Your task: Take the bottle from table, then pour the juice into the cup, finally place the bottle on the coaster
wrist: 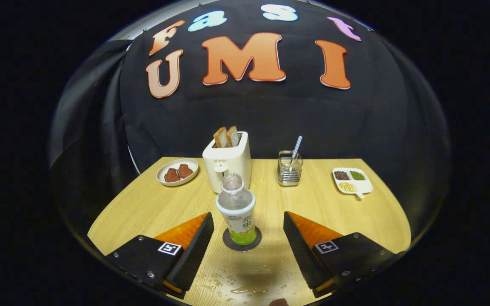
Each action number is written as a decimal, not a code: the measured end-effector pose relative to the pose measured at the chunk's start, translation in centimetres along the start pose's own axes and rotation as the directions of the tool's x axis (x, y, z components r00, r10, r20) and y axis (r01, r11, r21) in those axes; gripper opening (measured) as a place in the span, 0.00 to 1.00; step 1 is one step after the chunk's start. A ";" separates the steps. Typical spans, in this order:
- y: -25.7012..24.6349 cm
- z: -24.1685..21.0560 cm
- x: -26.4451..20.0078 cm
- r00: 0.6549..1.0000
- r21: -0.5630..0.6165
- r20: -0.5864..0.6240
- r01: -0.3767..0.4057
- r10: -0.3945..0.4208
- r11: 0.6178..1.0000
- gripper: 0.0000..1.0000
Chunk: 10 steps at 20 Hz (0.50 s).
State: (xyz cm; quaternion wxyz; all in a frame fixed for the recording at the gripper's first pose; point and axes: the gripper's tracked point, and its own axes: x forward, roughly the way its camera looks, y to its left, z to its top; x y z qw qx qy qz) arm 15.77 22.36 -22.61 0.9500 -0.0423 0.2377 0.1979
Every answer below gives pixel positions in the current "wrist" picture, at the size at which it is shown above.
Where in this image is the clear juice bottle green label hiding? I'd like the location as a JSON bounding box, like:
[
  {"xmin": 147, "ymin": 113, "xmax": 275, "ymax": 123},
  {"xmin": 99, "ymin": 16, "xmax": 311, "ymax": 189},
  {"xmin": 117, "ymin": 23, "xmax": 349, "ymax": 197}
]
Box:
[{"xmin": 215, "ymin": 173, "xmax": 256, "ymax": 246}]

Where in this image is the metal wire utensil holder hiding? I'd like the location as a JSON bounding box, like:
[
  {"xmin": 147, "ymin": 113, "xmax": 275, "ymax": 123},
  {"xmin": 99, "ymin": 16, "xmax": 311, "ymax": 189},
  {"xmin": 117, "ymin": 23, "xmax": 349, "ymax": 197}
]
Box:
[{"xmin": 277, "ymin": 150, "xmax": 304, "ymax": 187}]

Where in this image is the white round plate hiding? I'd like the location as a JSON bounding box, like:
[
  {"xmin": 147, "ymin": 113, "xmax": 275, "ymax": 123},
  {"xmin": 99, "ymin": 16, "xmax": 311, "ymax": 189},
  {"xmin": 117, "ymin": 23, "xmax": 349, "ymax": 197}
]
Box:
[{"xmin": 156, "ymin": 158, "xmax": 199, "ymax": 187}]

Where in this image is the wooden table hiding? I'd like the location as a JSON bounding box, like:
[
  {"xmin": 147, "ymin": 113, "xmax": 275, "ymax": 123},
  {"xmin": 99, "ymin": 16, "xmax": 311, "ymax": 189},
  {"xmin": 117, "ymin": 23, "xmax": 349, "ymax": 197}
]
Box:
[{"xmin": 87, "ymin": 156, "xmax": 412, "ymax": 306}]

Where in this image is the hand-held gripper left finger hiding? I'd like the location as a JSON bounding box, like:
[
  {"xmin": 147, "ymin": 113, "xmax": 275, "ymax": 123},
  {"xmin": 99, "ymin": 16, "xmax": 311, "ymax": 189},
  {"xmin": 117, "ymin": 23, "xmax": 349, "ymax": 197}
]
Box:
[{"xmin": 105, "ymin": 212, "xmax": 215, "ymax": 299}]

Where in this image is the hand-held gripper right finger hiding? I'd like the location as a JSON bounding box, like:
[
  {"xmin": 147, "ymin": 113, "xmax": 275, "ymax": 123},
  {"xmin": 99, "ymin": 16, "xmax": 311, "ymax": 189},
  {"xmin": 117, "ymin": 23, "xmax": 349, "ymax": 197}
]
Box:
[{"xmin": 282, "ymin": 211, "xmax": 399, "ymax": 299}]

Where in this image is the dark round coaster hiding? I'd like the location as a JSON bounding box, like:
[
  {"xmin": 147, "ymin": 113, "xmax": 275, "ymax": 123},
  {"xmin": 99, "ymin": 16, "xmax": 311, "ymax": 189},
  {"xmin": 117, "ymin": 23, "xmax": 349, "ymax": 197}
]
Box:
[{"xmin": 222, "ymin": 227, "xmax": 262, "ymax": 252}]

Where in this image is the white divided dish with beans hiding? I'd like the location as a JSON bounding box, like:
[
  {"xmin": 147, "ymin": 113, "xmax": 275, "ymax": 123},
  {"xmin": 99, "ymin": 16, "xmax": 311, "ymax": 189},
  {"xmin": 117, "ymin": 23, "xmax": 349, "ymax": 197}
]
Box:
[{"xmin": 332, "ymin": 167, "xmax": 374, "ymax": 199}]

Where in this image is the white toaster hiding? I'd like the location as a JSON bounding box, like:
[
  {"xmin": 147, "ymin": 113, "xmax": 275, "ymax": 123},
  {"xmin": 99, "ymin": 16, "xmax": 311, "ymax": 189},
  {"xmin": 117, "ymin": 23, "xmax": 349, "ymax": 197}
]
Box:
[{"xmin": 202, "ymin": 131, "xmax": 252, "ymax": 194}]

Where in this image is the toast bread slice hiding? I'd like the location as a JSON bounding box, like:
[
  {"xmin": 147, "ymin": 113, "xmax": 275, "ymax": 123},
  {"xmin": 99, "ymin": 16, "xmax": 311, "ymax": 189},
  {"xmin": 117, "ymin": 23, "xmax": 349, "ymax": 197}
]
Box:
[
  {"xmin": 213, "ymin": 127, "xmax": 228, "ymax": 149},
  {"xmin": 226, "ymin": 125, "xmax": 240, "ymax": 147}
]

